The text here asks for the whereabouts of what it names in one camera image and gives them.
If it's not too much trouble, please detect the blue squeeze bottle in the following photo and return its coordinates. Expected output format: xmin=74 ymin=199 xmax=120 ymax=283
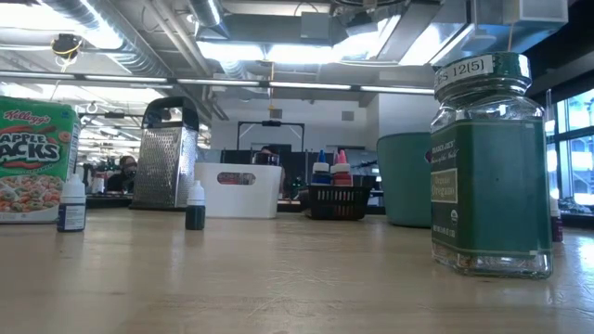
xmin=311 ymin=148 xmax=331 ymax=187

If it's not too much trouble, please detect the red squeeze bottle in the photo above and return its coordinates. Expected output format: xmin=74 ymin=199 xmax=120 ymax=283
xmin=331 ymin=148 xmax=354 ymax=187

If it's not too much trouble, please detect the person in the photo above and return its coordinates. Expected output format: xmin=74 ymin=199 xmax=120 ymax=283
xmin=105 ymin=155 xmax=139 ymax=194
xmin=257 ymin=144 xmax=288 ymax=199

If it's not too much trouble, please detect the small black mesh basket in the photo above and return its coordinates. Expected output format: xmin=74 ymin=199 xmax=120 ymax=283
xmin=306 ymin=185 xmax=373 ymax=222

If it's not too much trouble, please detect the linear ceiling light track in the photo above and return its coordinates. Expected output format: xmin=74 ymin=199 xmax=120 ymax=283
xmin=0 ymin=69 xmax=436 ymax=96

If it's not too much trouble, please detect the white plastic bin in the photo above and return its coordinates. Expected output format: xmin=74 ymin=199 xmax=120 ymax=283
xmin=193 ymin=161 xmax=283 ymax=220

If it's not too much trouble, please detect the green plastic bin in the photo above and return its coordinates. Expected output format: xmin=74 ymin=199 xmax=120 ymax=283
xmin=376 ymin=132 xmax=435 ymax=229

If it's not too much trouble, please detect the green white-capped dropper bottle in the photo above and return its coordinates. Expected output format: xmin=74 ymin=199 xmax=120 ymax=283
xmin=185 ymin=179 xmax=207 ymax=231

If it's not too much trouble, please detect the metal box grater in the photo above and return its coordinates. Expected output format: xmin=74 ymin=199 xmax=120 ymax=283
xmin=129 ymin=96 xmax=200 ymax=211

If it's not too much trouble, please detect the dark background desk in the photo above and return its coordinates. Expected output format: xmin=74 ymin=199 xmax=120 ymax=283
xmin=85 ymin=192 xmax=136 ymax=209

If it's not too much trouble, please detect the green-lidded oregano glass jar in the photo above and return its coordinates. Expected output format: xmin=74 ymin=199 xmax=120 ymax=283
xmin=429 ymin=51 xmax=554 ymax=280

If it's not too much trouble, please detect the blue-label white-capped dropper bottle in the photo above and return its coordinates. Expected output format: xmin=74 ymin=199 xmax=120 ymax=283
xmin=56 ymin=173 xmax=88 ymax=233

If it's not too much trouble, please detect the green Apple Jacks cereal box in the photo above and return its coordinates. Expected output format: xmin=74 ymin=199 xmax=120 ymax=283
xmin=0 ymin=96 xmax=83 ymax=225

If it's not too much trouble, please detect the purple white-capped dropper bottle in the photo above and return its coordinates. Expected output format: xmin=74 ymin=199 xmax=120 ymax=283
xmin=550 ymin=197 xmax=564 ymax=243

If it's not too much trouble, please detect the white ceiling-mounted box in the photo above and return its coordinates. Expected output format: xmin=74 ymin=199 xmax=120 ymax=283
xmin=502 ymin=0 xmax=570 ymax=27

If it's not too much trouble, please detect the black gantry frame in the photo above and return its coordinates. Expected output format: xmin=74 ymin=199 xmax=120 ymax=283
xmin=237 ymin=120 xmax=306 ymax=152

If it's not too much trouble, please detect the black ceiling device yellow cable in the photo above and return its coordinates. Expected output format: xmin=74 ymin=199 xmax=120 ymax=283
xmin=49 ymin=32 xmax=84 ymax=60

